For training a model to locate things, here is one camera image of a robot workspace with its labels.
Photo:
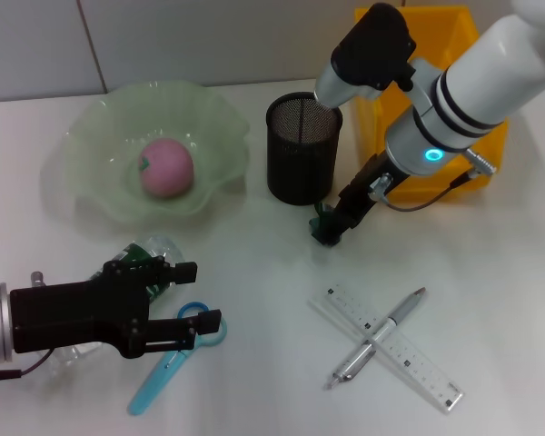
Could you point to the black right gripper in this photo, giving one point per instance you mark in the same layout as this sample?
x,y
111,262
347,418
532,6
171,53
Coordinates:
x,y
363,195

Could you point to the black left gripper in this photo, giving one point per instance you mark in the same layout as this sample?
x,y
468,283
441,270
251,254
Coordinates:
x,y
72,313

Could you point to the green plastic wrapper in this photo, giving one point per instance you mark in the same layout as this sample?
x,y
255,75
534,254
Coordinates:
x,y
315,224

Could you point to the clear green-label water bottle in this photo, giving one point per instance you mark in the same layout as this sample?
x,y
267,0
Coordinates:
x,y
163,250

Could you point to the pink toy peach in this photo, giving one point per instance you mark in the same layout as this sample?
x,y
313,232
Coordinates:
x,y
168,168

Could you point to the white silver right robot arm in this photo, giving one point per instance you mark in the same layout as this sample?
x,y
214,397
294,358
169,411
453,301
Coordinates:
x,y
490,77

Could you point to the black mesh pen holder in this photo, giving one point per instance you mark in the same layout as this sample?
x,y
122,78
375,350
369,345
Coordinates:
x,y
302,163

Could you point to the blue scissors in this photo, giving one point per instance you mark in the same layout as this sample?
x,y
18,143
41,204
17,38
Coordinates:
x,y
154,386

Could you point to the silver grey pen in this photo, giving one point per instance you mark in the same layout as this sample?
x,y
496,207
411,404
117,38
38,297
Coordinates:
x,y
352,363

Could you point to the transparent plastic ruler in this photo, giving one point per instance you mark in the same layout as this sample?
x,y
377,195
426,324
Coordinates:
x,y
418,363

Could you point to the green glass fruit bowl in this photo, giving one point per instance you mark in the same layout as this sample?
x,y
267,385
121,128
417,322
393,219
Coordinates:
x,y
209,136

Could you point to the yellow plastic bin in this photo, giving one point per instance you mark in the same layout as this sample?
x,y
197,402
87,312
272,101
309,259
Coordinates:
x,y
368,136

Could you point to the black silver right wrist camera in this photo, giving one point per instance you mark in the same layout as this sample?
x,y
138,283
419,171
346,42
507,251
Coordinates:
x,y
372,45

